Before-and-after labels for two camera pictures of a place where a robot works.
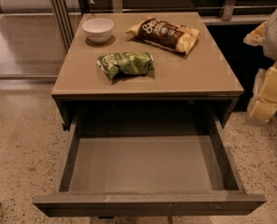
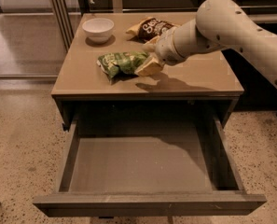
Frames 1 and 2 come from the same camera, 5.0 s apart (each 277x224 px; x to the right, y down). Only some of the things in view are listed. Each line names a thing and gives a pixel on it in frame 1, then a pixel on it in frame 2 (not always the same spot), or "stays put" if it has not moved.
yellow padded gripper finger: (256, 37) to (175, 45)
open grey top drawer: (146, 165) stays put
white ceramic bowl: (98, 29) stays put
